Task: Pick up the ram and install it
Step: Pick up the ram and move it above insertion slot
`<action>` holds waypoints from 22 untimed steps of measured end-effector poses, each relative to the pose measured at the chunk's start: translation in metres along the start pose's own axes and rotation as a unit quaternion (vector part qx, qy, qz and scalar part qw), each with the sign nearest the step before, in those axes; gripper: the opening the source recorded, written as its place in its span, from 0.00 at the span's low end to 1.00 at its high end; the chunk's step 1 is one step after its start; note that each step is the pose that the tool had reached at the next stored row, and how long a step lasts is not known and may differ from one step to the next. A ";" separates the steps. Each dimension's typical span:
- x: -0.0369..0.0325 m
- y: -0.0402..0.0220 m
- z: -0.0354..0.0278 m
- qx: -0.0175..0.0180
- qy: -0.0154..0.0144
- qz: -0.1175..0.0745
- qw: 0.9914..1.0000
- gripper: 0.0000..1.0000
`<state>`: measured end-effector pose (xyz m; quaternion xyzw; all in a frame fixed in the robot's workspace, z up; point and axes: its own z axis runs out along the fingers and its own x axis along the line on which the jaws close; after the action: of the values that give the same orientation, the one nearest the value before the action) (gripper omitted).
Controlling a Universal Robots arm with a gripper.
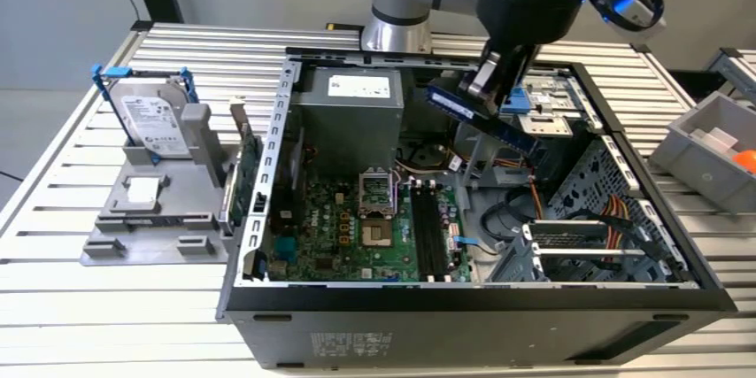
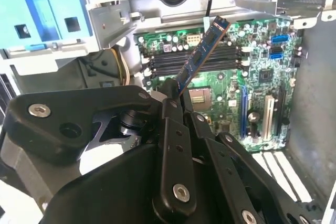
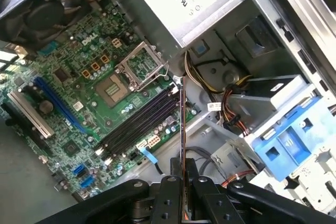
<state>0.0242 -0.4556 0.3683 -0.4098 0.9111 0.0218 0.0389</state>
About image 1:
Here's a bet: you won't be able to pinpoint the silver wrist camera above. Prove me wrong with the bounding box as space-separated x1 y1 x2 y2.
592 0 670 42

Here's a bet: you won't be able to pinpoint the hard disk in blue carrier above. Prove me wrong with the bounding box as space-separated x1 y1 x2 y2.
91 65 200 166

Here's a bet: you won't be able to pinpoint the black case fan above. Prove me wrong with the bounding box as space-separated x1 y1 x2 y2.
275 127 308 206

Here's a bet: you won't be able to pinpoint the CPU socket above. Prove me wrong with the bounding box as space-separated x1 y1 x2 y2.
360 218 396 250

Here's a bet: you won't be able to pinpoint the grey power supply unit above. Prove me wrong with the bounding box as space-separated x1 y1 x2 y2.
292 66 407 175

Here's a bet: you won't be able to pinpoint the green motherboard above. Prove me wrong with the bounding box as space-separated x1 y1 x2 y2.
259 169 474 284

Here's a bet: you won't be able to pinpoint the grey parts rack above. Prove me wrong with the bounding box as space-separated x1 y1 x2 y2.
79 101 238 267

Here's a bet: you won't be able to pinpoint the yellow red power wire bundle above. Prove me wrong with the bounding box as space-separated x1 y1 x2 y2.
599 194 638 264

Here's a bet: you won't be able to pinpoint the black RAM slot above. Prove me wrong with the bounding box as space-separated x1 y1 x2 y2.
411 178 440 284
428 178 456 284

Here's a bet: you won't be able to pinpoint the orange yellow drive wires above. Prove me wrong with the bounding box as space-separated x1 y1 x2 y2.
492 156 534 174

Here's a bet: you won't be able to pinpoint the grey plastic bin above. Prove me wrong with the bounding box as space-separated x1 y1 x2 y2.
647 90 756 215

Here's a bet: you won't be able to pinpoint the green graphics card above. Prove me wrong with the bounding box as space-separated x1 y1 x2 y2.
216 94 266 237

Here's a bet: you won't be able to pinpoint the perforated disk bay cage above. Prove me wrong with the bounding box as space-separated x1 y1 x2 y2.
490 134 692 284

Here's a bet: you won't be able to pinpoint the grey white wire bundle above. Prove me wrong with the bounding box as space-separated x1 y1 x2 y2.
394 156 468 178

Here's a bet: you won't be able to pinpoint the black open PC case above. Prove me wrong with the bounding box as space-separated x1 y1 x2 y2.
215 45 740 370

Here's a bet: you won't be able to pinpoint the silver CPU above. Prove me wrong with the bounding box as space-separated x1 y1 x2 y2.
126 176 163 203

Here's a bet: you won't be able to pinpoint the dark blue RAM stick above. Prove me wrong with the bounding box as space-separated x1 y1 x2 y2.
426 83 544 158

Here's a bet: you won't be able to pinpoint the orange ball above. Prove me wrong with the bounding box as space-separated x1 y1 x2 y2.
730 147 756 174

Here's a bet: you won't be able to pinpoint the metal socket cover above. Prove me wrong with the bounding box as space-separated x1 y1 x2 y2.
358 166 396 220

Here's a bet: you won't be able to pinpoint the thin orange wire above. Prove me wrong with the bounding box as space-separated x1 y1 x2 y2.
528 176 548 222

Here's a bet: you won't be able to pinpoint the silver drive cage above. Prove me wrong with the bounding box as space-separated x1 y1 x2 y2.
454 66 599 187

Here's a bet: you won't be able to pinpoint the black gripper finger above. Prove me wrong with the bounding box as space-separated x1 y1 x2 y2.
458 50 504 110
500 43 539 108

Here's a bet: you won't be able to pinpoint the small white box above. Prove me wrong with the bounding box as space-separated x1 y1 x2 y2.
690 127 740 153

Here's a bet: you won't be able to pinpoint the blue plastic drive latch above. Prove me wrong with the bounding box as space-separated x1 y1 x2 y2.
500 85 531 115

